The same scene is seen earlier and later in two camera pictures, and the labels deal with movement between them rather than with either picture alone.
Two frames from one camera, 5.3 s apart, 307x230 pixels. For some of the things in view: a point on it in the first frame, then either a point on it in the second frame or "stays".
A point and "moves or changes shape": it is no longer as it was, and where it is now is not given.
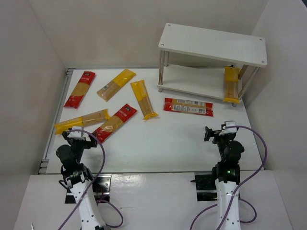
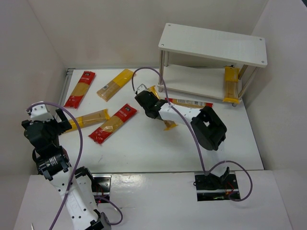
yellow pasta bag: x=139 y=89 moves or changes shape
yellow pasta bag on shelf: x=231 y=82 stays
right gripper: x=216 y=135 → x=143 y=100
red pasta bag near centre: x=104 y=131 stays
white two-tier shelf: x=192 y=59 stays
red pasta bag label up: x=197 y=108 stays
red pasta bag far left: x=83 y=86 stays
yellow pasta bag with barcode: x=115 y=84 stays
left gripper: x=78 y=142 → x=58 y=123
